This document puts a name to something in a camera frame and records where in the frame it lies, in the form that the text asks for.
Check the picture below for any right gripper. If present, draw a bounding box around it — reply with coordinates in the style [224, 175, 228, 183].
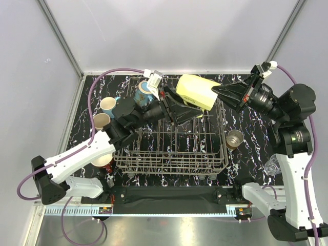
[211, 73, 288, 124]

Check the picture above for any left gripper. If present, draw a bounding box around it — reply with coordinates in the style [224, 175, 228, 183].
[131, 85, 203, 130]

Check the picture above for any yellow-green mug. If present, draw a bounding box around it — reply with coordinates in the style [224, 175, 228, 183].
[176, 74, 221, 118]

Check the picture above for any blue butterfly mug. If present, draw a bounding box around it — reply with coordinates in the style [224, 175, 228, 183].
[134, 80, 153, 107]

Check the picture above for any light blue mug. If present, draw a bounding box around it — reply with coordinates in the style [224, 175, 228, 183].
[100, 97, 118, 119]

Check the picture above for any beige paper cup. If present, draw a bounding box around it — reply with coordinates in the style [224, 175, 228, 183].
[93, 113, 111, 131]

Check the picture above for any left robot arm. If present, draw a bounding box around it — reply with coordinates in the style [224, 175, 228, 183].
[31, 86, 213, 205]

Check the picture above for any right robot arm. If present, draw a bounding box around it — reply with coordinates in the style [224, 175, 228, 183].
[212, 62, 327, 245]

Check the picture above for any steel brown tumbler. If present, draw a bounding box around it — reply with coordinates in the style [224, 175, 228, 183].
[226, 130, 244, 150]

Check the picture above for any clear glass cup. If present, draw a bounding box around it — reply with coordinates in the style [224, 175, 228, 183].
[264, 154, 281, 176]

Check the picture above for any red mug cream interior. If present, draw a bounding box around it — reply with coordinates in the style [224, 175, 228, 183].
[91, 154, 114, 174]

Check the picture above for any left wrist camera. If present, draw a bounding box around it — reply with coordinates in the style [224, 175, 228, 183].
[143, 69, 163, 100]

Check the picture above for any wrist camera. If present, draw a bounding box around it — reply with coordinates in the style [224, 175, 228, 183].
[258, 60, 278, 78]
[143, 69, 163, 100]

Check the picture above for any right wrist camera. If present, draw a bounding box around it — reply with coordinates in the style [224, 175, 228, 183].
[258, 60, 278, 78]

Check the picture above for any grey wire dish rack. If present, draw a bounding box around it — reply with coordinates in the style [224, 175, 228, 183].
[113, 75, 230, 179]

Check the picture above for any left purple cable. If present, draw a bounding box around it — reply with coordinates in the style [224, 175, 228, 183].
[16, 68, 147, 244]

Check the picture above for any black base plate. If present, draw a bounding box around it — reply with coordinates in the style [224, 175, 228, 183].
[100, 186, 249, 206]

